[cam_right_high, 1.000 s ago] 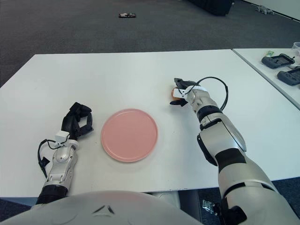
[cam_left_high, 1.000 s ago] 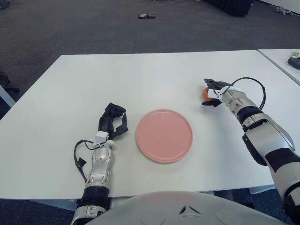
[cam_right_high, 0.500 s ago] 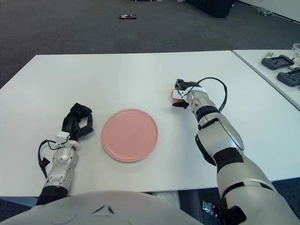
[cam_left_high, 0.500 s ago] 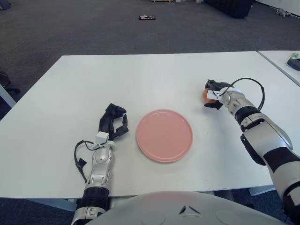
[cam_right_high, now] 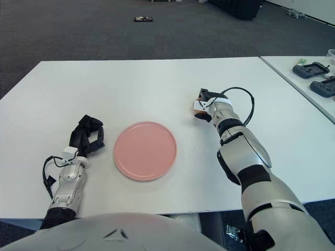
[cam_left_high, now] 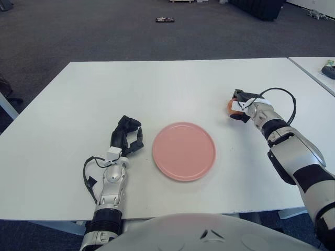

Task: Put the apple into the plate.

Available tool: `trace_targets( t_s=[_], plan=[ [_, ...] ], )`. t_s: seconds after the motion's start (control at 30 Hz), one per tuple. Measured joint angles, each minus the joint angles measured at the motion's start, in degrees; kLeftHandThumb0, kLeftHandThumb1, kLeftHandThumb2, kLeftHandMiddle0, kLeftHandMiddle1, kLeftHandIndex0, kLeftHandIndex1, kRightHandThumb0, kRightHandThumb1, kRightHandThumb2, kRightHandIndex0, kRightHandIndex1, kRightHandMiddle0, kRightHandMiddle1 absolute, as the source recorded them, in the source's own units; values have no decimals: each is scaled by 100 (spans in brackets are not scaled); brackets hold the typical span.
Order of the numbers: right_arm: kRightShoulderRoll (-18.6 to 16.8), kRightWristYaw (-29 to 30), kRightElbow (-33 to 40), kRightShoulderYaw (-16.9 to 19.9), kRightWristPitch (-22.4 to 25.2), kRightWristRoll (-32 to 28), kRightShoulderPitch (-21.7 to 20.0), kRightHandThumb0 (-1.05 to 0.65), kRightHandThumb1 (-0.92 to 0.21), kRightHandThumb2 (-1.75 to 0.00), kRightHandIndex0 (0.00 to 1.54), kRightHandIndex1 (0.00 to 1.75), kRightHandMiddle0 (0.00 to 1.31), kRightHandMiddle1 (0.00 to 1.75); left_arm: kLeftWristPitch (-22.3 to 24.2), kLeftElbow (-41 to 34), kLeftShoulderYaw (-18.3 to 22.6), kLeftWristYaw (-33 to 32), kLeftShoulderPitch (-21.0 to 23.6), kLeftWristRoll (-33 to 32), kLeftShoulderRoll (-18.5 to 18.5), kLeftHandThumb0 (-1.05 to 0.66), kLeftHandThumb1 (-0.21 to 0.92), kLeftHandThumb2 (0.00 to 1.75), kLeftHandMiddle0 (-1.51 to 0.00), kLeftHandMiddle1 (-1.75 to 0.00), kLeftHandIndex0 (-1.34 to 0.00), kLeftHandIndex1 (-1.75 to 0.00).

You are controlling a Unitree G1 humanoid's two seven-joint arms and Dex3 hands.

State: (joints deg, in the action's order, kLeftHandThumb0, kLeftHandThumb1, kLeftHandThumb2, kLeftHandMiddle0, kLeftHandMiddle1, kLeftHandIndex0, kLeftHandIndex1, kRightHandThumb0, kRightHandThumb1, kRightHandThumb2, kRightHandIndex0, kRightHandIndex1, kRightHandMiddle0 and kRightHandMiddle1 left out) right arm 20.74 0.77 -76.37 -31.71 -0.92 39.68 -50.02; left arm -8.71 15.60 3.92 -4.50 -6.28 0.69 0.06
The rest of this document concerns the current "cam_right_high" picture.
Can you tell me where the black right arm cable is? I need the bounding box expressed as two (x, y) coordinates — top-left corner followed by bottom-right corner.
(221, 87), (256, 126)

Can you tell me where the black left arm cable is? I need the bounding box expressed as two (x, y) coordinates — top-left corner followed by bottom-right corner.
(42, 155), (66, 199)

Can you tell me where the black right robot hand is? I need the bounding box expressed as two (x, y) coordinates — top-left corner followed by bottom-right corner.
(192, 88), (228, 123)

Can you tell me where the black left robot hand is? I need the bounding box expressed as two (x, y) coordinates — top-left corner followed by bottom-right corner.
(69, 114), (106, 157)

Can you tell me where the grey handheld controller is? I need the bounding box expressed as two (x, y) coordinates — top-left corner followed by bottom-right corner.
(292, 62), (330, 79)
(310, 79), (335, 98)

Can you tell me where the pink round plate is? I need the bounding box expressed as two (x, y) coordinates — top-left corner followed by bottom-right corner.
(113, 121), (178, 182)

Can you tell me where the red yellow apple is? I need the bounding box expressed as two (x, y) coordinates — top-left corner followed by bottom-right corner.
(190, 96), (208, 117)

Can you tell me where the metal floor bracket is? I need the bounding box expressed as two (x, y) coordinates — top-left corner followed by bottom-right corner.
(225, 224), (243, 241)

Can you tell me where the black furniture block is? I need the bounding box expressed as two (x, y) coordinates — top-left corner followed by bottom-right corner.
(208, 0), (263, 21)

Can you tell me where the grey robot torso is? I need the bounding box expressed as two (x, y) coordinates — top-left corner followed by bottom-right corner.
(0, 212), (228, 251)

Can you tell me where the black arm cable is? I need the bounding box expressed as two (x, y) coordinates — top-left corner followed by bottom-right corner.
(42, 155), (66, 199)
(221, 87), (256, 126)

